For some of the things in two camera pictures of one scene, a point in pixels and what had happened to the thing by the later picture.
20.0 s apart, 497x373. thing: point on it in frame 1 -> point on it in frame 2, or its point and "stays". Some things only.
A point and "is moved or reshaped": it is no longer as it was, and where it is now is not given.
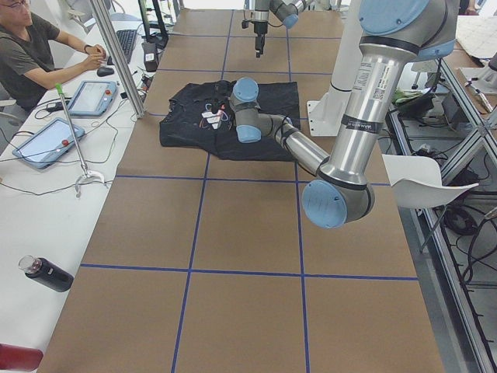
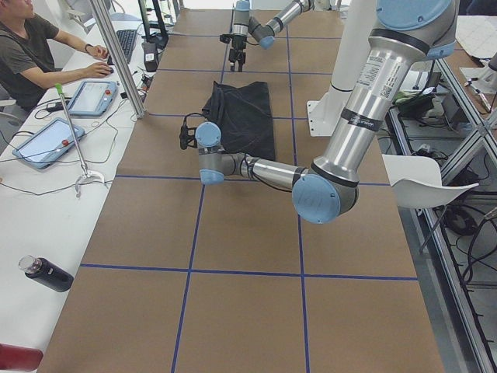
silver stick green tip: (85, 172) stays
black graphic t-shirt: (190, 120) is moved or reshaped
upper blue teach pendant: (93, 98) stays
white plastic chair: (416, 182) stays
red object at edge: (12, 357) stays
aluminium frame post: (106, 19) stays
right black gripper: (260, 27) -> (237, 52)
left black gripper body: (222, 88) -> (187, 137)
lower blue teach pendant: (42, 146) stays
